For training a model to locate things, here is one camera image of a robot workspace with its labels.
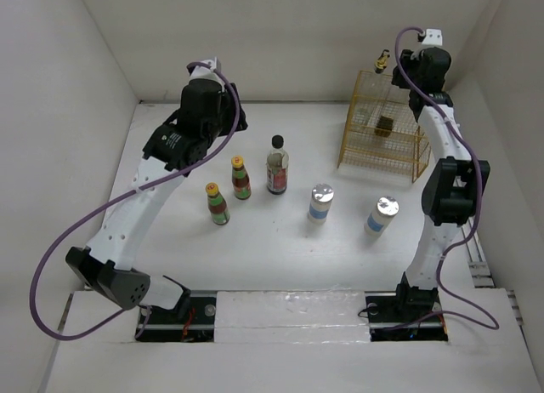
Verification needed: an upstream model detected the clear glass cruet gold spout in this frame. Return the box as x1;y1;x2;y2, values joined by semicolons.
353;48;391;134

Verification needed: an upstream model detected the dark sauce cruet gold spout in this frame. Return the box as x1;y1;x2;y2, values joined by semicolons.
374;115;394;138

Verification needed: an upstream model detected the red sauce bottle yellow cap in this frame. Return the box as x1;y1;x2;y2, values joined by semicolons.
231;156;252;200

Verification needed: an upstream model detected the black cap soy sauce bottle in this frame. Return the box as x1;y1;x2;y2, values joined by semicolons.
266;134;289;195

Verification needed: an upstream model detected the white shaker silver lid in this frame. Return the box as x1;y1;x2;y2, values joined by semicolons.
308;183;334;225

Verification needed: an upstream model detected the white shaker blue label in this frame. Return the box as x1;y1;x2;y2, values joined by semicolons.
365;196;400;236

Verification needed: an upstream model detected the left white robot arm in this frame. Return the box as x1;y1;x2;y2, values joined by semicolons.
65;58;247;322

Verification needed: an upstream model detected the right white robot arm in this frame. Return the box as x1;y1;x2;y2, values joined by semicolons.
392;26;490;322

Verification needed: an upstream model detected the green label sauce bottle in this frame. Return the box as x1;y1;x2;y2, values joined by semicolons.
205;182;230;225

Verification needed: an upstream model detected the yellow wire rack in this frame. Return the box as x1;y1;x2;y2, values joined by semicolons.
337;71;431;183

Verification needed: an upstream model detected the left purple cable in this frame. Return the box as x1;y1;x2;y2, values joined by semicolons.
29;61;241;340

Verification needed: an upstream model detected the purple cable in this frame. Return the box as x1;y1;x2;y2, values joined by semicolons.
29;61;241;340
394;26;501;331

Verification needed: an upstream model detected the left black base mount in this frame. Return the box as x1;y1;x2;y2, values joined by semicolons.
135;291;217;343

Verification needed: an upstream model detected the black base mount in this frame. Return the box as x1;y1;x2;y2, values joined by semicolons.
135;291;217;343
358;292;448;342

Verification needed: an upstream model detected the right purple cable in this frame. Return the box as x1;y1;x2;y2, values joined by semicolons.
394;26;501;331

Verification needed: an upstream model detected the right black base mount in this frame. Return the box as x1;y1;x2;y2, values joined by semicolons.
358;292;448;342

